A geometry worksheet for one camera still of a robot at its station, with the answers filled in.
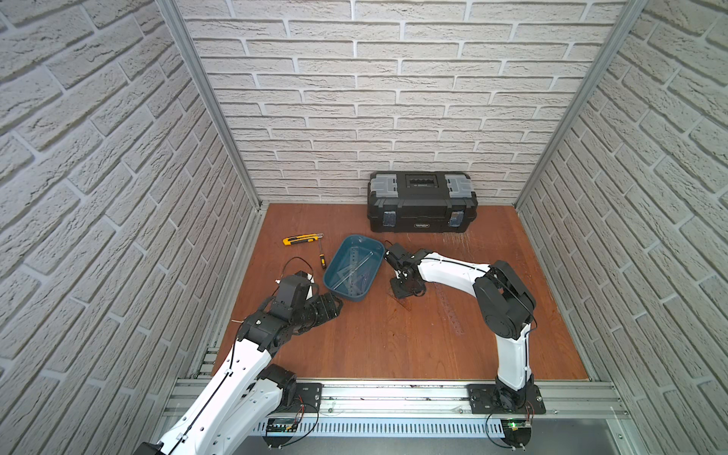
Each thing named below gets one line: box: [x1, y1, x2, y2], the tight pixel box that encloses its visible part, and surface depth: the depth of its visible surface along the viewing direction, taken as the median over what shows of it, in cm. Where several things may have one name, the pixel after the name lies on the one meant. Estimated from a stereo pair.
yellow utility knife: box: [282, 232, 326, 246], surface depth 109 cm
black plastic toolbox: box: [366, 170, 479, 235], surface depth 103 cm
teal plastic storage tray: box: [323, 234, 386, 303], surface depth 100 cm
